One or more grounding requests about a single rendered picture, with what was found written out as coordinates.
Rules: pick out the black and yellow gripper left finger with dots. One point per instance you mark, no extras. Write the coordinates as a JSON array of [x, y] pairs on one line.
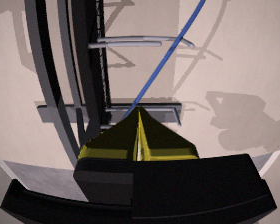
[[119, 141]]

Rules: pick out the blue cable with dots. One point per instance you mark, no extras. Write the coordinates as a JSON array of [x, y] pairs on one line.
[[167, 55]]

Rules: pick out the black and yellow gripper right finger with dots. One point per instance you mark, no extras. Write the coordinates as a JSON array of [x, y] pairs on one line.
[[157, 142]]

